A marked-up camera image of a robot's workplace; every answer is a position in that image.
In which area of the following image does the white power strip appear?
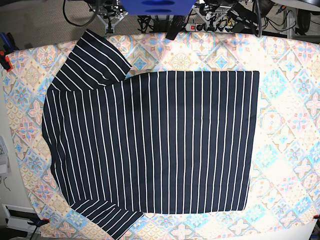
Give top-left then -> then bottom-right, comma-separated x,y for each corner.
184,23 -> 232,33

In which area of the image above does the orange black clamp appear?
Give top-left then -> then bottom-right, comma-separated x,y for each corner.
27,218 -> 50,235
0,32 -> 19,72

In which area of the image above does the white box at left edge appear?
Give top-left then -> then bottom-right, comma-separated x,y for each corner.
0,137 -> 11,177

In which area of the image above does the black remote control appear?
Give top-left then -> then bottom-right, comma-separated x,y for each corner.
165,15 -> 186,41

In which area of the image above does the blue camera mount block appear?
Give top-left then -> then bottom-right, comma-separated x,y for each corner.
120,0 -> 196,16

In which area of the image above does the patterned pastel tablecloth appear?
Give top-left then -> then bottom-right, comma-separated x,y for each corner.
0,32 -> 320,240

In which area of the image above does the orange black clamp bottom left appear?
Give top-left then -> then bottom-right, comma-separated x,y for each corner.
27,218 -> 50,235

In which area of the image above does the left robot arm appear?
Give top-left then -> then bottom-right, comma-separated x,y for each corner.
189,0 -> 263,36

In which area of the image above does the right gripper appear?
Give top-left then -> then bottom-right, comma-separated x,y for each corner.
97,11 -> 127,34

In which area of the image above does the navy white striped T-shirt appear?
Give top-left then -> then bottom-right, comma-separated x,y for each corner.
42,30 -> 260,239

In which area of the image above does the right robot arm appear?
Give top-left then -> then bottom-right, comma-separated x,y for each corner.
85,0 -> 128,34

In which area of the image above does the white vent panel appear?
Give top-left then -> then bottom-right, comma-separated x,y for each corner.
2,204 -> 38,233

